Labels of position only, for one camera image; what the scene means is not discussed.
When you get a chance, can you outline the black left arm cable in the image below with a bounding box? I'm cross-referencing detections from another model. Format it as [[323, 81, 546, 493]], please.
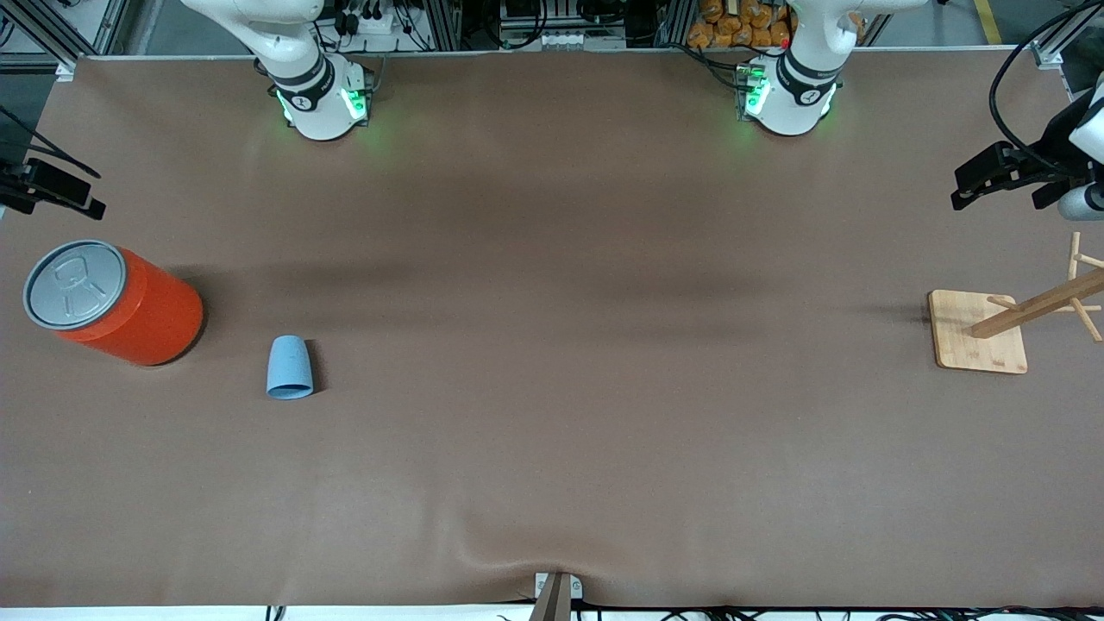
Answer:
[[989, 0, 1104, 173]]

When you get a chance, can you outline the white power strip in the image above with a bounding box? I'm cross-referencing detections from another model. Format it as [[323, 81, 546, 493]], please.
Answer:
[[341, 4, 398, 35]]

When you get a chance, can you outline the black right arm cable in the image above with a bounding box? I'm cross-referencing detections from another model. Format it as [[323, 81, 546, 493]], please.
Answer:
[[0, 105, 102, 179]]

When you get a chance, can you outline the orange packaged goods pile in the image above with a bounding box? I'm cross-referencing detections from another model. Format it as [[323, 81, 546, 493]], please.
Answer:
[[687, 0, 794, 49]]

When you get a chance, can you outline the blue plastic cup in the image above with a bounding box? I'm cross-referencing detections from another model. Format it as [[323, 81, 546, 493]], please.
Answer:
[[266, 335, 315, 400]]

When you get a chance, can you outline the brown table cover mat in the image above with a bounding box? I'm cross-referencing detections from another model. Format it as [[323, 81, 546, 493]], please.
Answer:
[[0, 47, 1104, 609]]

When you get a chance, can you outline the wooden cup rack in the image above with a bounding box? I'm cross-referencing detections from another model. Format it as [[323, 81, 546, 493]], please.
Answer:
[[928, 231, 1104, 375]]

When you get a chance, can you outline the orange can with grey lid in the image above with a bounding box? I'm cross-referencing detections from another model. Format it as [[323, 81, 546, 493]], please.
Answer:
[[22, 239, 205, 367]]

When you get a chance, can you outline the grey table edge bracket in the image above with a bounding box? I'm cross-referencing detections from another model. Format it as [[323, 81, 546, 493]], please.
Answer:
[[528, 571, 584, 621]]

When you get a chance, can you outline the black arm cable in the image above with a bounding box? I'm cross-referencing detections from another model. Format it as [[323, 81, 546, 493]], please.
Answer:
[[989, 0, 1104, 173], [0, 105, 102, 179]]

